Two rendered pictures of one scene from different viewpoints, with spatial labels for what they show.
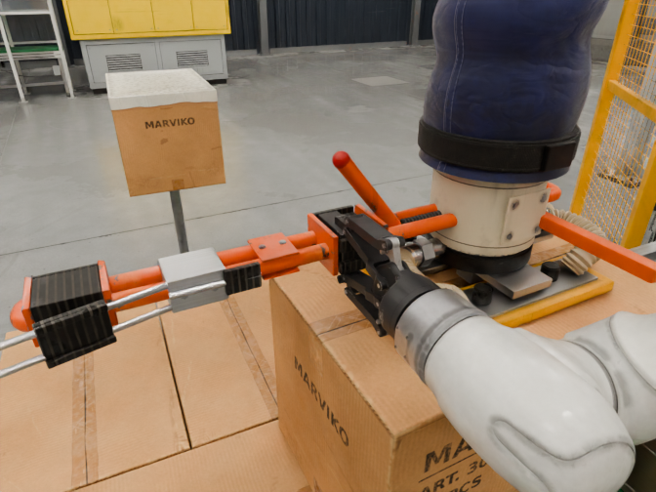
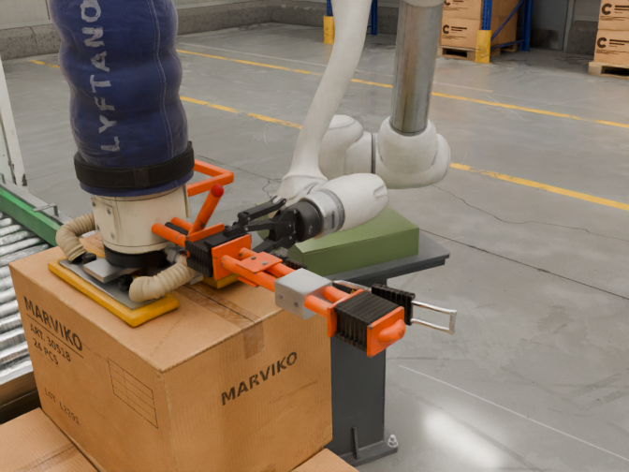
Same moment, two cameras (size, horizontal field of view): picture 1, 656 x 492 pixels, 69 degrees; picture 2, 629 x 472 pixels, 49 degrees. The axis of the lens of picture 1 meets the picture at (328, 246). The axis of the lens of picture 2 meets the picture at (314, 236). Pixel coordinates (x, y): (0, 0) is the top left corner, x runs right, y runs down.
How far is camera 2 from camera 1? 1.34 m
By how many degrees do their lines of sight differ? 93
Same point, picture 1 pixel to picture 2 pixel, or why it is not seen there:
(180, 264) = (306, 284)
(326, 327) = (243, 320)
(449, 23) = (156, 88)
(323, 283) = (179, 334)
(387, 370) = not seen: hidden behind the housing
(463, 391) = (363, 199)
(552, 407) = (371, 177)
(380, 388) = not seen: hidden behind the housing
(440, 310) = (325, 195)
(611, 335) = (308, 177)
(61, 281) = (366, 308)
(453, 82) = (167, 125)
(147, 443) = not seen: outside the picture
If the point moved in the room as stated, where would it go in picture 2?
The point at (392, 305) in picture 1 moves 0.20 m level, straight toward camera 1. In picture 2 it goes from (312, 215) to (414, 207)
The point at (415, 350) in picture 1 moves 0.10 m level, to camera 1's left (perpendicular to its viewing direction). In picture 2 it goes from (338, 213) to (357, 233)
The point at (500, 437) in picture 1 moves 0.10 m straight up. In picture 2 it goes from (376, 197) to (377, 150)
